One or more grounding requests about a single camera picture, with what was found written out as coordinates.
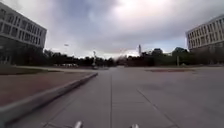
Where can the pale pole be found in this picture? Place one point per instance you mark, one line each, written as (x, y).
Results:
(94, 59)

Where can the distant pale tower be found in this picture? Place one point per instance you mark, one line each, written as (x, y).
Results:
(139, 49)

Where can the row of dark trees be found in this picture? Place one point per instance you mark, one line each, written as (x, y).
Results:
(156, 58)

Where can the grey concrete slab pavement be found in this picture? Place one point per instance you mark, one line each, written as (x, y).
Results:
(150, 95)

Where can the robot's own part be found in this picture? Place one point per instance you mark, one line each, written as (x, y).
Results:
(77, 124)
(135, 126)

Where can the pale concrete kerb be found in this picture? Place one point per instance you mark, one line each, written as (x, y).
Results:
(43, 98)

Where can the red brick paved area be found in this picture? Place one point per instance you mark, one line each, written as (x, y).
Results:
(30, 85)

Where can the grass strip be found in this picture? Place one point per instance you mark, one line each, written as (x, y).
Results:
(20, 70)

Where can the pale multi-storey building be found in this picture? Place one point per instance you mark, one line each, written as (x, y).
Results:
(206, 35)

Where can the large pale gridded building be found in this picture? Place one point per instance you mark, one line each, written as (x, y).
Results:
(18, 33)

